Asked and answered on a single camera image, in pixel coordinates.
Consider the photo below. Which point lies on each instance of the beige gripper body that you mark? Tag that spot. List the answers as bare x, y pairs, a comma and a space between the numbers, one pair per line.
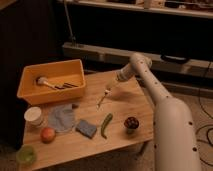
110, 86

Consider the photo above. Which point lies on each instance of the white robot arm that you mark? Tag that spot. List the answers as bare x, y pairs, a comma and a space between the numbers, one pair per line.
174, 134

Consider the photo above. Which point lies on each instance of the white plastic cup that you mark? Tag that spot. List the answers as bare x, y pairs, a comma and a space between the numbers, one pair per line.
34, 116

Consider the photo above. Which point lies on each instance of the green plastic cup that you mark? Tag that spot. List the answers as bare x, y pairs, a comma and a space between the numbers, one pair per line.
26, 155

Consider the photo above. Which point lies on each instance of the green chili pepper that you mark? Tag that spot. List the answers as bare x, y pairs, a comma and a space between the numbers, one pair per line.
106, 121

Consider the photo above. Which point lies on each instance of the blue-grey sponge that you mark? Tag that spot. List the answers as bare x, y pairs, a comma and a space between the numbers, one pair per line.
87, 129

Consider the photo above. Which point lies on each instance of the metal pole stand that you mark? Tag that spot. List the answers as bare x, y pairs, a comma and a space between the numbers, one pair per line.
71, 37

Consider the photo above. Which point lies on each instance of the grey cloth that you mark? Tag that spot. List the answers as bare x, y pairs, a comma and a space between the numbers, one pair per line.
62, 118

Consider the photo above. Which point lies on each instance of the orange plastic bin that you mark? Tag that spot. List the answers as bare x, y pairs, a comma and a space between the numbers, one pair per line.
56, 73

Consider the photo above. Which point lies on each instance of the grey baseboard ledge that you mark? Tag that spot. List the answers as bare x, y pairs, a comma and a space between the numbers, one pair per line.
117, 56

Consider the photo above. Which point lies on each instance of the red apple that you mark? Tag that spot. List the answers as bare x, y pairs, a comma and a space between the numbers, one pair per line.
47, 135

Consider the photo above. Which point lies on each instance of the upper shelf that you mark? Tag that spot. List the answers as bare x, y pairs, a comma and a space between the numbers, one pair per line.
198, 14

